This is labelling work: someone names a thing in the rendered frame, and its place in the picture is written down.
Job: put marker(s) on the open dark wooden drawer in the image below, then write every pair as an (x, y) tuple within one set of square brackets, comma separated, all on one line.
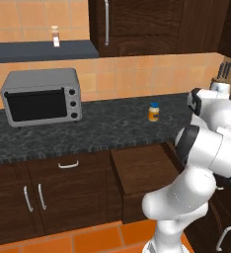
[(143, 171)]

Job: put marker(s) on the wide dark wooden drawer front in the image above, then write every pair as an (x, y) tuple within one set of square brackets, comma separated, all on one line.
[(88, 164)]

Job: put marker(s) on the grey toaster oven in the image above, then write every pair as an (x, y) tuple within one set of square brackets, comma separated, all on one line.
[(38, 99)]

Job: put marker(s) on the wooden knife block with knives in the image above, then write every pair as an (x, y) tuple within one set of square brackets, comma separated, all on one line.
[(223, 74)]

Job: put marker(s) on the dark wooden side cupboard run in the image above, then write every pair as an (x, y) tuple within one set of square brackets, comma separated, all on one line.
[(224, 214)]

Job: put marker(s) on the pale bottle with pink label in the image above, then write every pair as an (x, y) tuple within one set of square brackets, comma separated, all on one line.
[(56, 36)]

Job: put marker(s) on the dark wooden wall cupboard door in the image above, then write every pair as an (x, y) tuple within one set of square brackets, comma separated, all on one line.
[(140, 26)]

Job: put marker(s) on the narrow dark wooden drawer front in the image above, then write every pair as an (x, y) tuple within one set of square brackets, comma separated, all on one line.
[(9, 171)]

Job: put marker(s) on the dark grey wall shelf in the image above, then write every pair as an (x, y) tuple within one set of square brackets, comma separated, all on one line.
[(38, 51)]

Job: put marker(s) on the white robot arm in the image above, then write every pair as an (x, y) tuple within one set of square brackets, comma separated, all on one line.
[(199, 154)]

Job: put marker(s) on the yellow jar with blue lid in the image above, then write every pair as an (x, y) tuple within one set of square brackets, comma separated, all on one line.
[(153, 113)]

